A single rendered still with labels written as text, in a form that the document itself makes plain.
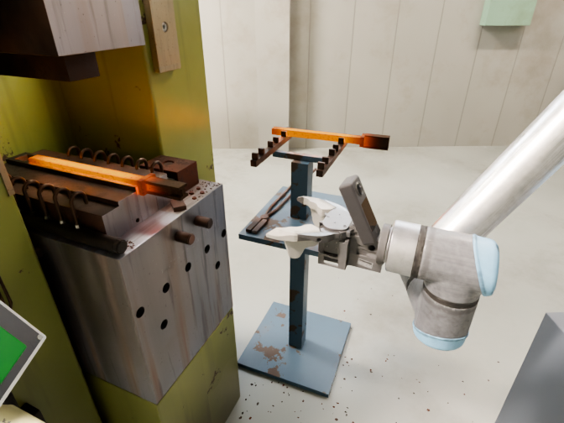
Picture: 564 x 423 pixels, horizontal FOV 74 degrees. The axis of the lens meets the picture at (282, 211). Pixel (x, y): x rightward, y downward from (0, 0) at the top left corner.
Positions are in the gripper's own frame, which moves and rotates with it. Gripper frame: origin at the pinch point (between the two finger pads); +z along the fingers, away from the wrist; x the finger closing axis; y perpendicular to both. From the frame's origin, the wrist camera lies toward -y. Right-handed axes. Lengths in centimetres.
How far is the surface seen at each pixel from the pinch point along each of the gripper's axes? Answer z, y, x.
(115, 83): 59, -15, 22
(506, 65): -71, 19, 384
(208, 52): 188, 6, 261
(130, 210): 32.9, 4.2, -5.4
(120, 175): 38.9, -0.9, -0.7
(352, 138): 2, 6, 65
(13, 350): 16.4, 1.1, -41.3
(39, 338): 17.5, 3.1, -37.9
